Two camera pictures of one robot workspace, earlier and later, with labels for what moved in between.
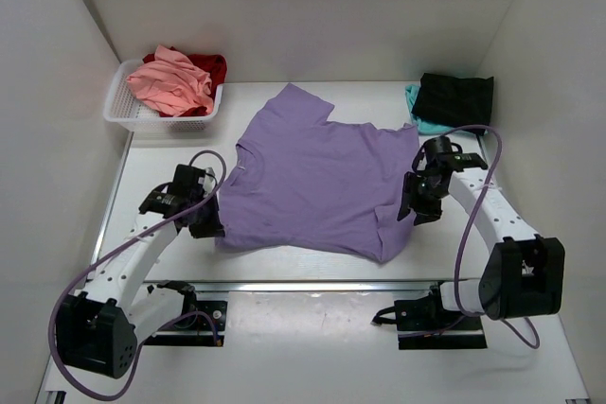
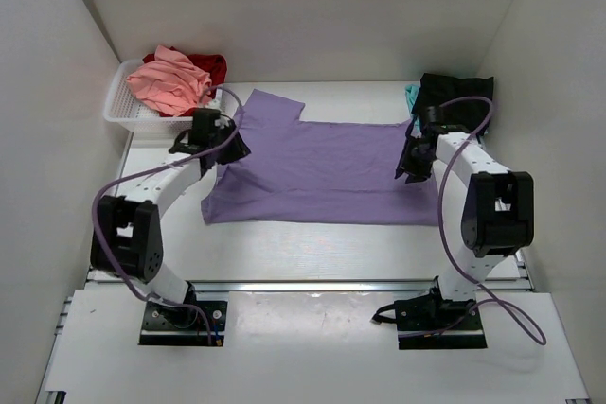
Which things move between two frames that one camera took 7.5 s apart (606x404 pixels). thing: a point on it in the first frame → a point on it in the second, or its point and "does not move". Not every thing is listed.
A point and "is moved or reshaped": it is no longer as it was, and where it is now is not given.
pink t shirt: (170, 84) does not move
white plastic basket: (125, 106) does not move
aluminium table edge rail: (316, 287) does not move
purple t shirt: (296, 183) is moved or reshaped
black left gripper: (212, 227) → (239, 150)
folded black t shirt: (455, 101) does not move
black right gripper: (409, 197) → (406, 166)
